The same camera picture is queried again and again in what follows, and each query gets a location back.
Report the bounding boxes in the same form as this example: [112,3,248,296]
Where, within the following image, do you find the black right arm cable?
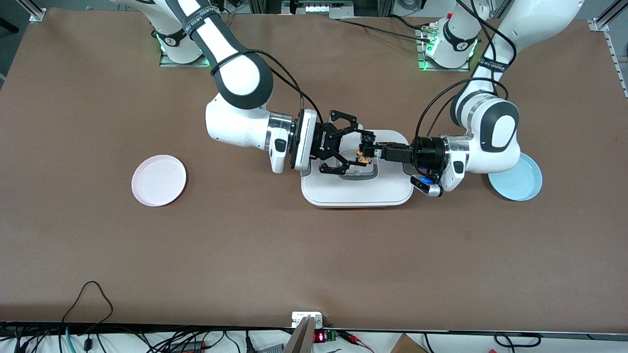
[210,49,324,126]

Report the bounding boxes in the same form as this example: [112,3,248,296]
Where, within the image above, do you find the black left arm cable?
[415,0,517,148]

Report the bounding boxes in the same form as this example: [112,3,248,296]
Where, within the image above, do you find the thin black looped cable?
[61,281,114,340]

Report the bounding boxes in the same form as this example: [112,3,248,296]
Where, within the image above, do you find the brown cardboard box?
[390,333,428,353]

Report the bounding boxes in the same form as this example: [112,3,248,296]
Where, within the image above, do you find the black coiled cable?
[494,332,543,349]

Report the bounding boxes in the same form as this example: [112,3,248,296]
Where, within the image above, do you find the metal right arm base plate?
[159,22,215,68]

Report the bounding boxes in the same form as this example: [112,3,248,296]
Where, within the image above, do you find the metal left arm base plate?
[416,27,471,72]

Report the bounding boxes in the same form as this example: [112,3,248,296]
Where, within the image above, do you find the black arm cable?
[210,49,324,126]
[415,0,517,148]

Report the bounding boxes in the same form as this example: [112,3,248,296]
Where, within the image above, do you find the white lunch box grey clips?
[300,130,414,208]

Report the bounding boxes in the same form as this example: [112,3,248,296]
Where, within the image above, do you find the grey slanted beam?
[284,316,317,353]

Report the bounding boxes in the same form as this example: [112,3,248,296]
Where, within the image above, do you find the light blue round plate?
[488,152,543,202]

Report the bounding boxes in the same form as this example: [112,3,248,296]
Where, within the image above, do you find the aluminium table edge rail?
[22,0,48,23]
[590,0,628,99]

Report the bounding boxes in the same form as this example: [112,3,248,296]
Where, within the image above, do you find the black cable to base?
[339,18,433,43]

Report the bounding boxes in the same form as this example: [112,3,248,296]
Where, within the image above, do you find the pink round plate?
[131,155,187,207]

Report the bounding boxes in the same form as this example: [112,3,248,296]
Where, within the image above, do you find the aluminium frame structure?
[248,0,394,19]

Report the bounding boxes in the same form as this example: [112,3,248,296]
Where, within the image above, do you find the small white mounted device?
[291,311,324,328]

